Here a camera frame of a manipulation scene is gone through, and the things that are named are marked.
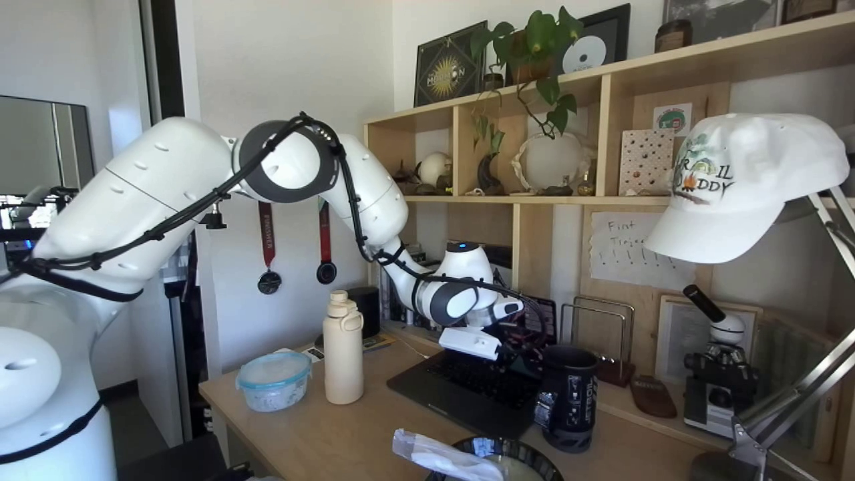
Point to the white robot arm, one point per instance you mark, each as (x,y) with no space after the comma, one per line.
(122,228)

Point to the framed disc picture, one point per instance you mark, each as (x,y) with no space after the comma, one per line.
(606,41)

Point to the microscope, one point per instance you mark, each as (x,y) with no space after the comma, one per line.
(719,383)

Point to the plastic food container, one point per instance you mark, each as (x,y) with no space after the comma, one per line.
(277,380)

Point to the white round vase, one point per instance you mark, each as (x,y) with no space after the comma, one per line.
(550,165)

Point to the white baseball cap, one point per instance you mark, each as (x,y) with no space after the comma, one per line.
(735,176)

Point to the dark bowl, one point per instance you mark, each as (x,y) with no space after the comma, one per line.
(516,460)

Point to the cream water bottle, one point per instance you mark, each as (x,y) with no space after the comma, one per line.
(342,351)

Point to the dark patterned mug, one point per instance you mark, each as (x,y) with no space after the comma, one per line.
(564,407)

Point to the grey laptop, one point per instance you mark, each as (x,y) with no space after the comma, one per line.
(484,396)

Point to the framed dark square picture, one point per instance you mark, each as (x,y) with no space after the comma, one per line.
(448,67)

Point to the potted green plant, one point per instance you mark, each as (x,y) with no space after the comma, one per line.
(532,57)

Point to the wooden shelf unit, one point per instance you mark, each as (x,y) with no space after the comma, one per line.
(619,105)

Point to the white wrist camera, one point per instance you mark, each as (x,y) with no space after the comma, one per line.
(472,343)

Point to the crumpled white tissue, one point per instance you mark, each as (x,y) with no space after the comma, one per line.
(443,457)

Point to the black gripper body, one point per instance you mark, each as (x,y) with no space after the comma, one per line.
(519,345)

